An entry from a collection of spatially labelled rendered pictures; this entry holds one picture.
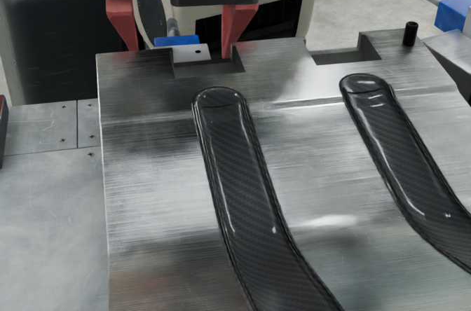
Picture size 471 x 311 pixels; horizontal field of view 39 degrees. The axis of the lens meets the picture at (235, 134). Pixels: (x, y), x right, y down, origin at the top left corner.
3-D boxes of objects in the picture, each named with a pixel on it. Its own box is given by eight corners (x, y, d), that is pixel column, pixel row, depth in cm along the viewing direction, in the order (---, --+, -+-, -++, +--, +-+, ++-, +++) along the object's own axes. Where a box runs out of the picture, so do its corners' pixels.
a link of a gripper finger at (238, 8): (255, 80, 58) (261, -20, 53) (173, 85, 57) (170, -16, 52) (242, 40, 64) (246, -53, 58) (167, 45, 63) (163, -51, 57)
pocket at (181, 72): (169, 85, 55) (167, 47, 53) (233, 80, 56) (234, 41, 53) (176, 118, 51) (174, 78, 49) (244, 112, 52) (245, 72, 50)
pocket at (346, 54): (297, 73, 57) (300, 36, 54) (356, 68, 57) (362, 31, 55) (312, 105, 53) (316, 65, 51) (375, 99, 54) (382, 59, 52)
